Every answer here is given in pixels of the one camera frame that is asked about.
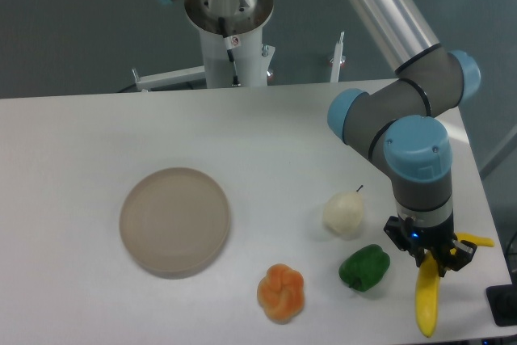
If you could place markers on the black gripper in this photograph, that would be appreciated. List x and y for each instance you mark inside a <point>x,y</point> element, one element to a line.
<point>440,240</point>

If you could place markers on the yellow toy banana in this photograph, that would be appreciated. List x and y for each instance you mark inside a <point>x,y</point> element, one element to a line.
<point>426,297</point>

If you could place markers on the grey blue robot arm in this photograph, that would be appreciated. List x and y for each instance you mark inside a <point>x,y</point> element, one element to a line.
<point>396,129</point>

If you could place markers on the green toy bell pepper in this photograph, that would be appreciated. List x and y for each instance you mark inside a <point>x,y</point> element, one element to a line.
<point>365,268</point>

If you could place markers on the black device at table edge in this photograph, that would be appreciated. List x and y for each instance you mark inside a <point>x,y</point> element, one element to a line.
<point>502,301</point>

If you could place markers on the white toy pear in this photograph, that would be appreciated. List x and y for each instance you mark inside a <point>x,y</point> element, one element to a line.
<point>344,212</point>

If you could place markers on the orange knotted toy bread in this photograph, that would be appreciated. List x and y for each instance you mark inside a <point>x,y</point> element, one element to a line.
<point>281,293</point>

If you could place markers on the beige round plate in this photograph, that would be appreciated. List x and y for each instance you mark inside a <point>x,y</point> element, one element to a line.
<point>175,222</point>

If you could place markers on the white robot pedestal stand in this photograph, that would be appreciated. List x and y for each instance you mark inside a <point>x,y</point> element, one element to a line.
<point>231,41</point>

